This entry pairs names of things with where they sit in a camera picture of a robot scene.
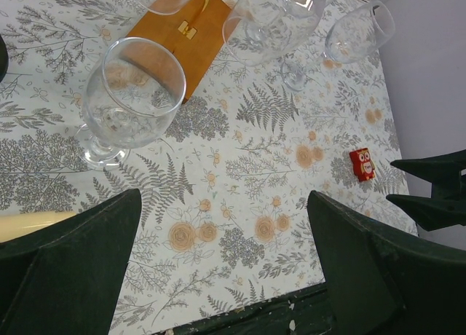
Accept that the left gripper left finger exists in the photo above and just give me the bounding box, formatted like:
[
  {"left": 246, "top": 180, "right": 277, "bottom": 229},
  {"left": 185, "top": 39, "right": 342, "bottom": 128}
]
[{"left": 1, "top": 189, "right": 142, "bottom": 334}]

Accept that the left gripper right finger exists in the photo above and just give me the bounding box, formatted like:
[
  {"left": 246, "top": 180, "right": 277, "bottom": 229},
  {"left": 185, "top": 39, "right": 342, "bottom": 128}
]
[{"left": 307, "top": 191, "right": 465, "bottom": 334}]

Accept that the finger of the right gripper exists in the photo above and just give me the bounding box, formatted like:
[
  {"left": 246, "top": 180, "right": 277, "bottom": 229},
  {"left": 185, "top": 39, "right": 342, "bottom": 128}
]
[
  {"left": 390, "top": 150, "right": 465, "bottom": 189},
  {"left": 386, "top": 194, "right": 465, "bottom": 232}
]

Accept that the wooden pestle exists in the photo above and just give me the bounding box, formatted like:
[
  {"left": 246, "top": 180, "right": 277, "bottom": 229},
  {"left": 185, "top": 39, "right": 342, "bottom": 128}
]
[{"left": 0, "top": 211, "right": 76, "bottom": 243}]

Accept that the red owl toy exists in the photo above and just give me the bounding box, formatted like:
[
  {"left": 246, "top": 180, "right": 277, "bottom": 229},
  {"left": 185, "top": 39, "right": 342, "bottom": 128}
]
[{"left": 349, "top": 148, "right": 375, "bottom": 182}]

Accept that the floral patterned table mat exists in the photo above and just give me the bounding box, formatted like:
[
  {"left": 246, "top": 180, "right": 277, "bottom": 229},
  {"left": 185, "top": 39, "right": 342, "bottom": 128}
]
[{"left": 1, "top": 0, "right": 416, "bottom": 334}]

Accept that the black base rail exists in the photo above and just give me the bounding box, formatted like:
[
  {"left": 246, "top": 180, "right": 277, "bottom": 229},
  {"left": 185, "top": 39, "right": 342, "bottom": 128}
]
[{"left": 161, "top": 283, "right": 337, "bottom": 335}]

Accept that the gold wire wine glass rack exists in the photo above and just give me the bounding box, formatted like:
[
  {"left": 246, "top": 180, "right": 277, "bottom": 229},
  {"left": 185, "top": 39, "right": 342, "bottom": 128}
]
[{"left": 128, "top": 0, "right": 231, "bottom": 101}]

